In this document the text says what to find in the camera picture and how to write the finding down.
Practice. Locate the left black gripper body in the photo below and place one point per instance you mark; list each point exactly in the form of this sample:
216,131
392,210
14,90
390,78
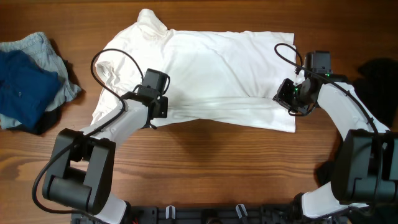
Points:
163,101

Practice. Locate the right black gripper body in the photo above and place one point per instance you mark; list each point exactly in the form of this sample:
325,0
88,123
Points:
292,96

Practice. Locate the white t-shirt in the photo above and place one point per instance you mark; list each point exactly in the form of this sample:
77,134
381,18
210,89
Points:
229,77

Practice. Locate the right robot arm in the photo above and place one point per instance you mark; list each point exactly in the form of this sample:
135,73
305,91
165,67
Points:
364,175

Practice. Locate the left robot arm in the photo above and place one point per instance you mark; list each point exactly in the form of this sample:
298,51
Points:
80,172

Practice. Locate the black garment right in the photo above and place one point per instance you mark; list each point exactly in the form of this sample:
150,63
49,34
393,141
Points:
375,88

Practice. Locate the folded black garment left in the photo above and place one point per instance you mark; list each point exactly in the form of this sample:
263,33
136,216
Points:
47,121

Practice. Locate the folded light denim garment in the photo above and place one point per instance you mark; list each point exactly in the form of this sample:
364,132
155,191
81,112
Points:
40,50

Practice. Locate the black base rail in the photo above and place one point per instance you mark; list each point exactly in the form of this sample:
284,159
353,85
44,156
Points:
265,214

